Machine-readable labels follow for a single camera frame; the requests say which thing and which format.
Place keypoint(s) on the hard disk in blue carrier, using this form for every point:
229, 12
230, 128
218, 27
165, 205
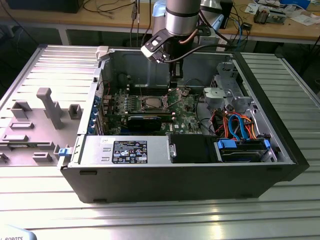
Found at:
240, 154

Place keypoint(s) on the black open PC case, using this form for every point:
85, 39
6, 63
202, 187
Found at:
175, 185

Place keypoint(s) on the grey metal drive cage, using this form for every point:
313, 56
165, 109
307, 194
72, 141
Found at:
215, 96

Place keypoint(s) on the green motherboard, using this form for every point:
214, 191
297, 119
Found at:
185, 117

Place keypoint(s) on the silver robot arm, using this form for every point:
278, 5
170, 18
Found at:
182, 15

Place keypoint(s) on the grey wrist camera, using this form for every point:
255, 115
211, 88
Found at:
208, 38

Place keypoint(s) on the tall black box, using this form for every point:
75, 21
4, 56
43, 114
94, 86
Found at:
228, 10

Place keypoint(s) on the white paper sheet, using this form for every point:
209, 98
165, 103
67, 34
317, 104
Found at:
251, 8

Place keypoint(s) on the silver CPU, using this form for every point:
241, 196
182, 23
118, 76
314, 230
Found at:
151, 102

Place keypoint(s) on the blue plastic clip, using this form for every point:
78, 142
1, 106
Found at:
63, 152

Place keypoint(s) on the small black adapter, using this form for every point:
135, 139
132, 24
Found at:
247, 26

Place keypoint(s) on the metal heat sink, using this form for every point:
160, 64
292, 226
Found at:
261, 15

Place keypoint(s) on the CPU socket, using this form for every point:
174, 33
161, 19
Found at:
164, 102

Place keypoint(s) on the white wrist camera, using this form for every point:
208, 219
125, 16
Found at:
150, 53

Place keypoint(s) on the white plastic case latch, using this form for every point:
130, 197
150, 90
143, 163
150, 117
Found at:
102, 53

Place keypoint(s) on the grey metal device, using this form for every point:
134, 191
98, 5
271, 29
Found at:
277, 17

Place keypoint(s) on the white papers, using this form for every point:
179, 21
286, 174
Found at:
303, 19

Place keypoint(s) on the silver power supply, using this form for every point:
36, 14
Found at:
157, 150

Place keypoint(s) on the green RAM stick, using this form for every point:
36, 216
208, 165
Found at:
25, 145

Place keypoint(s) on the blue box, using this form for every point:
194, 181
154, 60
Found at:
295, 2

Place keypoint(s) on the white label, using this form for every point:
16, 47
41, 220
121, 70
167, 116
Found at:
224, 43

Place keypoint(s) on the grey parts rack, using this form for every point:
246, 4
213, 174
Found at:
37, 140

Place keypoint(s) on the black monitor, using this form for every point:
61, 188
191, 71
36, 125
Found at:
42, 5

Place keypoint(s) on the black RAM slot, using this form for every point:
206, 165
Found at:
167, 117
150, 92
150, 87

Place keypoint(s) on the wooden workbench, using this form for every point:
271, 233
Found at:
75, 18

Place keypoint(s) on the black graphics card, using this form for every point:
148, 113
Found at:
145, 124

